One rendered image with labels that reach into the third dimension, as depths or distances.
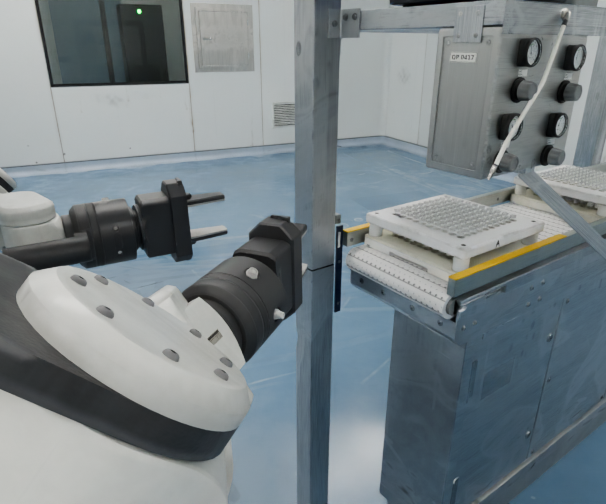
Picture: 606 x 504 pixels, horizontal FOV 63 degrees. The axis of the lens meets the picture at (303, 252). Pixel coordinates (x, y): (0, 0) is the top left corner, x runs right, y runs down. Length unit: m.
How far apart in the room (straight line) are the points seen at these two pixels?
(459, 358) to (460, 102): 0.53
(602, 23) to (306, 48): 0.46
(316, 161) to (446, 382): 0.54
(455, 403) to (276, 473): 0.75
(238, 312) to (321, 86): 0.57
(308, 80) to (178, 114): 5.01
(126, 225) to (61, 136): 5.12
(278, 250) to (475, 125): 0.36
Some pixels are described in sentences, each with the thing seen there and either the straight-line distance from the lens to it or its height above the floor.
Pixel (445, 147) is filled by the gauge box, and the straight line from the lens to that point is 0.78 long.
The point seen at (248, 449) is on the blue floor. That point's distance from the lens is 1.77.
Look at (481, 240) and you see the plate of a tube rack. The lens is 0.92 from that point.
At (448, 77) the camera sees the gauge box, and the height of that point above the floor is 1.19.
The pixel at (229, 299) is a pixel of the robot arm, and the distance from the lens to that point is 0.44.
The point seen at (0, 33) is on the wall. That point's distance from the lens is 5.75.
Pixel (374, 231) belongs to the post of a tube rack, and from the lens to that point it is 1.01.
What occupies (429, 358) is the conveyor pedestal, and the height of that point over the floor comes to 0.61.
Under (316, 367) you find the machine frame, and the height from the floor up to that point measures 0.57.
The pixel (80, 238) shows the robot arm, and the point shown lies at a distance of 0.67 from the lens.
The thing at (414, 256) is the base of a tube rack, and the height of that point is 0.87.
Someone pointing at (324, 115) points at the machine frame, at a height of 1.12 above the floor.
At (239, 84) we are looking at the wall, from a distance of 6.05.
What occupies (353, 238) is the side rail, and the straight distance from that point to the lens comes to 1.02.
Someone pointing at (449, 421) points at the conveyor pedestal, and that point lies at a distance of 1.16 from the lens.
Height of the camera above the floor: 1.24
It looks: 23 degrees down
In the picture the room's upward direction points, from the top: straight up
